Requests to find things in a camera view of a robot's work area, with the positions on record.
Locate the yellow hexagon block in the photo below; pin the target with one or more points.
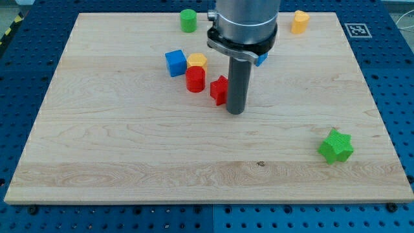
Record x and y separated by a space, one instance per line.
197 59

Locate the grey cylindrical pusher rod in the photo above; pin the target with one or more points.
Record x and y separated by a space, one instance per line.
238 80

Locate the red star block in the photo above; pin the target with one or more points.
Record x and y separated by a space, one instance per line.
218 90

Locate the yellow heart block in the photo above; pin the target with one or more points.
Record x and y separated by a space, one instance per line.
300 22

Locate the wooden board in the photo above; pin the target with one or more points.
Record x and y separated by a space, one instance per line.
116 129

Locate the green star block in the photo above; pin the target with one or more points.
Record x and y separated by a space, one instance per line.
336 147

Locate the green cylinder block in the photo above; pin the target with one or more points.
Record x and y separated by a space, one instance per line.
188 20

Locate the red cylinder block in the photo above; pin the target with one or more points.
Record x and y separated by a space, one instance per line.
195 79

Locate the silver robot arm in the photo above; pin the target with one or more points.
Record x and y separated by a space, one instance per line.
243 30

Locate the blue cube block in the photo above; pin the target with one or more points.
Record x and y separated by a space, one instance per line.
176 63

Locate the blue triangle block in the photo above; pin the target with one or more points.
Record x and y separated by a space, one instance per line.
261 59

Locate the white fiducial marker tag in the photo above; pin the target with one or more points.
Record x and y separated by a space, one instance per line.
358 30

